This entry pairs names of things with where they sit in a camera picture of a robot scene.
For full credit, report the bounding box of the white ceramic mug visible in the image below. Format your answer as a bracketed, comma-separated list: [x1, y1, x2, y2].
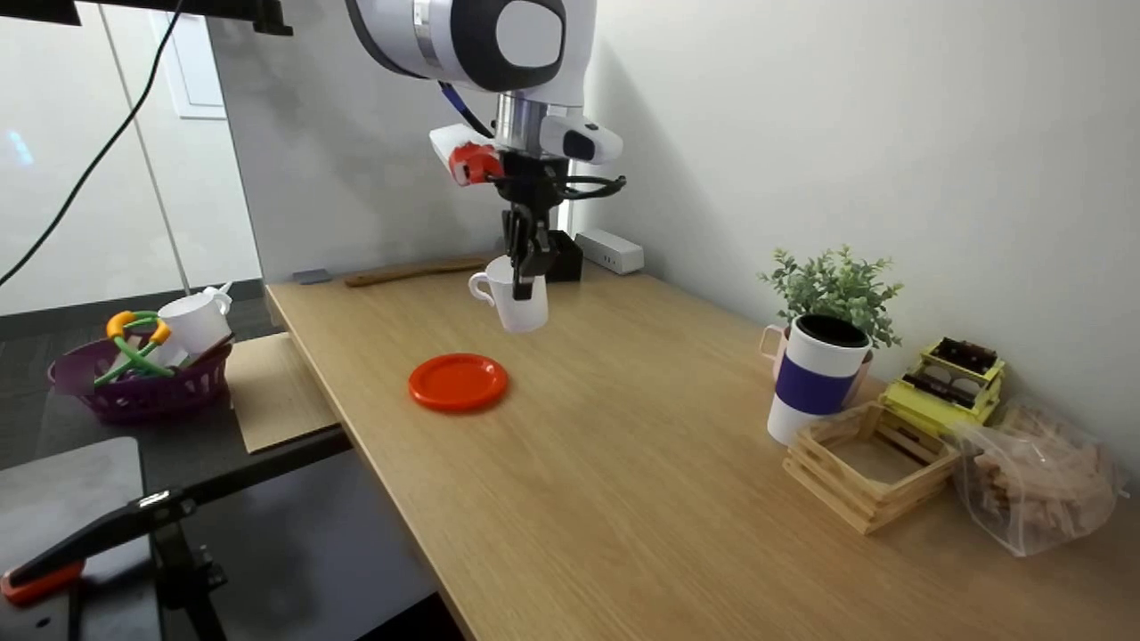
[465, 254, 552, 338]

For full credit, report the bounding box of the green yellow plastic toy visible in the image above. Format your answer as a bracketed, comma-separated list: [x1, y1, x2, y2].
[87, 306, 175, 388]

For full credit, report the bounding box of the green plant in pink pot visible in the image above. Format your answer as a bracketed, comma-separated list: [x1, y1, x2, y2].
[760, 242, 906, 386]

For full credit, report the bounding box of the brown cardboard sheet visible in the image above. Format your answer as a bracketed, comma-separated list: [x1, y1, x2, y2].
[221, 327, 349, 454]

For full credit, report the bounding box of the wooden slat crate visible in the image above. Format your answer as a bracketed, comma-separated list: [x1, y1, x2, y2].
[779, 400, 982, 538]

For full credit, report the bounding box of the white tumbler with blue band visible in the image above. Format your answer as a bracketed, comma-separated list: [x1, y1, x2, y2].
[763, 308, 877, 448]

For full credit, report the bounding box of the clear bag of snacks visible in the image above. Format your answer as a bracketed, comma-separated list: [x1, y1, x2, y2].
[954, 407, 1133, 562]

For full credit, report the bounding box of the black hanging cable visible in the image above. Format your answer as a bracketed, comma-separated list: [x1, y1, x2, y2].
[0, 0, 188, 287]

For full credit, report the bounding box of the white rectangular speaker box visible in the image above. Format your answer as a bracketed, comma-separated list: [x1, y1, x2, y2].
[573, 224, 650, 276]

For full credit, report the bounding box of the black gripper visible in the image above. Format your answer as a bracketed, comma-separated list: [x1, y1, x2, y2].
[495, 151, 571, 302]

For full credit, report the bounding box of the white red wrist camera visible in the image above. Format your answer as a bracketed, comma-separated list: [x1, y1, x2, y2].
[428, 121, 511, 187]

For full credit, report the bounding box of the grey flat panel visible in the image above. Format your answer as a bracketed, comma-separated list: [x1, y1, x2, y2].
[0, 433, 155, 577]

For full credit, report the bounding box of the purple plastic basket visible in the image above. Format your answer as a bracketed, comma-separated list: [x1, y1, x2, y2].
[43, 335, 238, 427]

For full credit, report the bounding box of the yellow box with compartments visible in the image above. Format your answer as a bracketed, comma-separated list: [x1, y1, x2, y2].
[880, 335, 1011, 432]

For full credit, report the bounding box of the thin wooden stick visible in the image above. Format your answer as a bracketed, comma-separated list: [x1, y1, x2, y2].
[343, 255, 492, 292]

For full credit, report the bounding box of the white wall notice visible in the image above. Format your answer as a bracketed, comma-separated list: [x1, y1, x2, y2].
[164, 14, 229, 121]

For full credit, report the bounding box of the white cup in basket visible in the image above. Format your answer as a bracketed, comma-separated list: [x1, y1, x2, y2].
[155, 282, 238, 370]

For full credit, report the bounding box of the black side table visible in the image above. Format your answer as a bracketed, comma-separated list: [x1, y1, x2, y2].
[0, 276, 359, 476]

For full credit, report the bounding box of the red round saucer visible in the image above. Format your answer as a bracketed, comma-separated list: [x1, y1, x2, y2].
[405, 348, 512, 416]

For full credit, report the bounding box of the black stand with orange grip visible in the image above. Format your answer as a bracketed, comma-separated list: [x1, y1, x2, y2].
[0, 422, 356, 641]

